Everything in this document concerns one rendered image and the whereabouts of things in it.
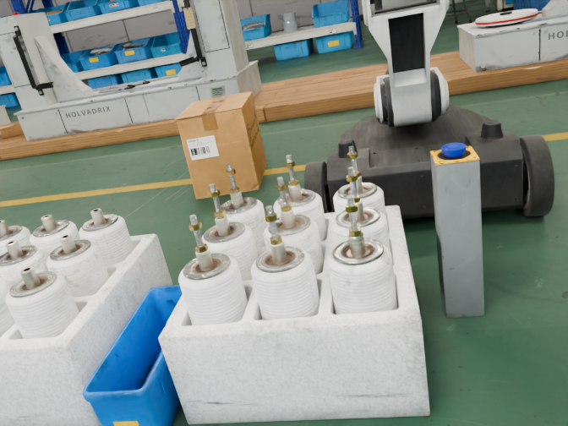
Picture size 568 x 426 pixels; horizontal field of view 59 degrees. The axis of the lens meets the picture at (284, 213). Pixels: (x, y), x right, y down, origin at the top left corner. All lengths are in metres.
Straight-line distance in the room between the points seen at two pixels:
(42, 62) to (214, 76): 1.13
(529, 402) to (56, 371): 0.74
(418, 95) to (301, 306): 0.82
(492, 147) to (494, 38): 1.57
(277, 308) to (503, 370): 0.39
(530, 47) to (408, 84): 1.52
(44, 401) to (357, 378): 0.53
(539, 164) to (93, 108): 2.57
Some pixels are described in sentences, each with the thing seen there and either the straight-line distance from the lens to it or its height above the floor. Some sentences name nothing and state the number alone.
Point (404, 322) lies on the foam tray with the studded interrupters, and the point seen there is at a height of 0.18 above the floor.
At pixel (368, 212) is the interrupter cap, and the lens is 0.86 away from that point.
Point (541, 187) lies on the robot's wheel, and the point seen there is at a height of 0.11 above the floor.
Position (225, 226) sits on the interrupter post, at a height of 0.27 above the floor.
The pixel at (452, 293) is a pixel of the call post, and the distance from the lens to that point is 0.99.
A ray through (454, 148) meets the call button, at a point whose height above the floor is 0.33.
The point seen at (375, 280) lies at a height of 0.23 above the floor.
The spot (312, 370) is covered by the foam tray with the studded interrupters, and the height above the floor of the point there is 0.10.
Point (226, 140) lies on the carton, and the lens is 1.75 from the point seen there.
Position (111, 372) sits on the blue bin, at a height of 0.09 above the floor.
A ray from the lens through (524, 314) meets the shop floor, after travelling 1.04.
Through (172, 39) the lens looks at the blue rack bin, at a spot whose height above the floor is 0.39.
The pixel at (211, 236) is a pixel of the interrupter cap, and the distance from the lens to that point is 0.89.
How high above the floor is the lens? 0.61
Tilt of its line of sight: 23 degrees down
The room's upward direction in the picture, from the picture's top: 12 degrees counter-clockwise
